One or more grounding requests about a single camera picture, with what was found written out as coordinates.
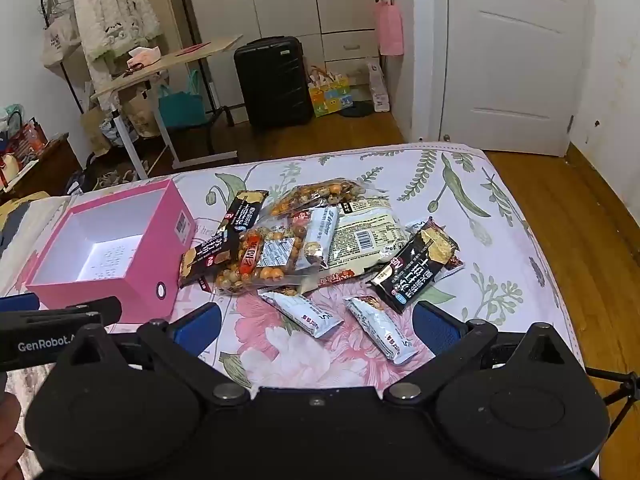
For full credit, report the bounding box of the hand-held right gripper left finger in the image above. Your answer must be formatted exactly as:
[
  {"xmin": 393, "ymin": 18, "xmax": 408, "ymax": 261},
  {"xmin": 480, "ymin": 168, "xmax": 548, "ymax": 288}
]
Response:
[{"xmin": 54, "ymin": 302, "xmax": 252, "ymax": 404}]

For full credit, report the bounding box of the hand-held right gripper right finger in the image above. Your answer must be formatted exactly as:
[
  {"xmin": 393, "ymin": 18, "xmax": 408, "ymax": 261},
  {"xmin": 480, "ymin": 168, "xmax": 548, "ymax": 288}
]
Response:
[{"xmin": 382, "ymin": 300, "xmax": 568, "ymax": 405}]

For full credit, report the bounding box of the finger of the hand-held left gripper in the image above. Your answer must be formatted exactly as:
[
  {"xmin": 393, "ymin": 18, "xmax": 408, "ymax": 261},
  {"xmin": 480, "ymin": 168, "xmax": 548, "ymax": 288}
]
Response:
[
  {"xmin": 0, "ymin": 293, "xmax": 40, "ymax": 314},
  {"xmin": 0, "ymin": 296, "xmax": 124, "ymax": 330}
]

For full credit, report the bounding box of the black cracker packet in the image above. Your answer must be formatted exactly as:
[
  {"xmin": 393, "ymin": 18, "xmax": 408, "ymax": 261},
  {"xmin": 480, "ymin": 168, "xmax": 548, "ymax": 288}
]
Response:
[
  {"xmin": 371, "ymin": 220, "xmax": 460, "ymax": 315},
  {"xmin": 178, "ymin": 189, "xmax": 270, "ymax": 289}
]

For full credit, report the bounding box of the pink cardboard box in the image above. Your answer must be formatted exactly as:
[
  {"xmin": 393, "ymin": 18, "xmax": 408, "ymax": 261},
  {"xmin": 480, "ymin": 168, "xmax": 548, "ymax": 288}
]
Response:
[{"xmin": 26, "ymin": 178, "xmax": 197, "ymax": 325}]

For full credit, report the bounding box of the person's left hand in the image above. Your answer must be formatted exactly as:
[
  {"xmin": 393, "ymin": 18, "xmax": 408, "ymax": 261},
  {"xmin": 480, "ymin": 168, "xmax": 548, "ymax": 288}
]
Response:
[{"xmin": 0, "ymin": 374, "xmax": 27, "ymax": 480}]

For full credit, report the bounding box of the clear bag of coated peanuts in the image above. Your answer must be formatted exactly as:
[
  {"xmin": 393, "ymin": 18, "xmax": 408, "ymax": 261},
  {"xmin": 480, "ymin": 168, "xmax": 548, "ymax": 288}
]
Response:
[
  {"xmin": 267, "ymin": 178, "xmax": 369, "ymax": 222},
  {"xmin": 215, "ymin": 222, "xmax": 327, "ymax": 297}
]

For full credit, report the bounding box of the beige snack bag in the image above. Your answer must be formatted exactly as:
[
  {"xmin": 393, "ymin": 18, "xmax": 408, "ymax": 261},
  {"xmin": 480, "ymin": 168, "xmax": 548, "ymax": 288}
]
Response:
[{"xmin": 317, "ymin": 197, "xmax": 417, "ymax": 287}]

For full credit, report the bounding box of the floral bedsheet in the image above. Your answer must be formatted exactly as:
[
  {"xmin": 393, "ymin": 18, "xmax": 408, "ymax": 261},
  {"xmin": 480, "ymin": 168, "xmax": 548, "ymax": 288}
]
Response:
[{"xmin": 0, "ymin": 142, "xmax": 585, "ymax": 403}]

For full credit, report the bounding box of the red gift bag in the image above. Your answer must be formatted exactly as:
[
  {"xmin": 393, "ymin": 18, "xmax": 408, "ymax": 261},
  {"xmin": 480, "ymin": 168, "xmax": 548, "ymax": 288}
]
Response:
[{"xmin": 0, "ymin": 116, "xmax": 51, "ymax": 192}]

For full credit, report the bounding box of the brown paper bag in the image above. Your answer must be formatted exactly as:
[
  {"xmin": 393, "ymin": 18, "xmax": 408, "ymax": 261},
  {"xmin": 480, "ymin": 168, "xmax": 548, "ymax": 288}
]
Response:
[{"xmin": 79, "ymin": 105, "xmax": 114, "ymax": 157}]

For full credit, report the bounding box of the black tripod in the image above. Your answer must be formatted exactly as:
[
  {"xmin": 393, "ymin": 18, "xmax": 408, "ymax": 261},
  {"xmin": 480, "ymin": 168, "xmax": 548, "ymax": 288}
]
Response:
[{"xmin": 584, "ymin": 365, "xmax": 640, "ymax": 433}]

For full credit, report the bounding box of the teal shopping bag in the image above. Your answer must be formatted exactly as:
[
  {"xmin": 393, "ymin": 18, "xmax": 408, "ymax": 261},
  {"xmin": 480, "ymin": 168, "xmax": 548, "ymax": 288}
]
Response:
[{"xmin": 158, "ymin": 70, "xmax": 209, "ymax": 129}]

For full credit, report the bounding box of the white plastic bag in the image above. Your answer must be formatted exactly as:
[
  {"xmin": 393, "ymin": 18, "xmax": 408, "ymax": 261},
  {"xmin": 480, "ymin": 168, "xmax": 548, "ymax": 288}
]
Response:
[{"xmin": 367, "ymin": 57, "xmax": 391, "ymax": 112}]

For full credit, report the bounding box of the black suitcase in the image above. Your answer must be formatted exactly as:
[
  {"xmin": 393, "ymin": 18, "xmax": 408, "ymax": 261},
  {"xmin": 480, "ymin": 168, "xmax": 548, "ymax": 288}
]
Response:
[{"xmin": 233, "ymin": 36, "xmax": 315, "ymax": 132}]

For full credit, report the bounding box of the colourful gift bag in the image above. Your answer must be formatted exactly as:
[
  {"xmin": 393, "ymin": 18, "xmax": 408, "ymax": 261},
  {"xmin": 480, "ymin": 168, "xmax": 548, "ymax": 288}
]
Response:
[{"xmin": 306, "ymin": 65, "xmax": 352, "ymax": 119}]

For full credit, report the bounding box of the wooden folding table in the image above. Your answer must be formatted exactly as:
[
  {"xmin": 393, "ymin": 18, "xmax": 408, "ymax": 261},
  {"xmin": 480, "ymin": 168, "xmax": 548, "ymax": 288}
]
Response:
[{"xmin": 90, "ymin": 34, "xmax": 245, "ymax": 179}]

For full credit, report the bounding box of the pink tissue pack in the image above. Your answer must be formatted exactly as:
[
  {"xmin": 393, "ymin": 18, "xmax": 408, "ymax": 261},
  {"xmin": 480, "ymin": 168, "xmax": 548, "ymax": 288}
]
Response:
[{"xmin": 127, "ymin": 46, "xmax": 162, "ymax": 69}]

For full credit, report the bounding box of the white tote bag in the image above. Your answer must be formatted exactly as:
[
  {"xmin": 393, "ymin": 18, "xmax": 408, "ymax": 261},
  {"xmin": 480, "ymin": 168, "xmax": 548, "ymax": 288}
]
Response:
[{"xmin": 40, "ymin": 12, "xmax": 81, "ymax": 67}]

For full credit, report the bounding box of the white door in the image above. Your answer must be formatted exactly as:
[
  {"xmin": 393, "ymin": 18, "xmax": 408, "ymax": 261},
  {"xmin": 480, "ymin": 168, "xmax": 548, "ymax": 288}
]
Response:
[{"xmin": 439, "ymin": 0, "xmax": 597, "ymax": 157}]

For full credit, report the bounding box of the white knitted cardigan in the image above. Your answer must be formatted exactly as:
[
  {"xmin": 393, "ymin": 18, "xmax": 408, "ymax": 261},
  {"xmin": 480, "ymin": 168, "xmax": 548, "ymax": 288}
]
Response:
[{"xmin": 72, "ymin": 0, "xmax": 164, "ymax": 87}]

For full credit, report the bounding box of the pink hanging bag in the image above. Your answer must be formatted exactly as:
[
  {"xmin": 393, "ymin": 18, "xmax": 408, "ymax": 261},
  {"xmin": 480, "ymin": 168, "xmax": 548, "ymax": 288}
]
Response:
[{"xmin": 374, "ymin": 0, "xmax": 405, "ymax": 57}]

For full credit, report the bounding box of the cream wardrobe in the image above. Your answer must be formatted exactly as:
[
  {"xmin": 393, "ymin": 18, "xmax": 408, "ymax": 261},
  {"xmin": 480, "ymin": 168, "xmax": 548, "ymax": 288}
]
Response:
[{"xmin": 176, "ymin": 0, "xmax": 382, "ymax": 113}]

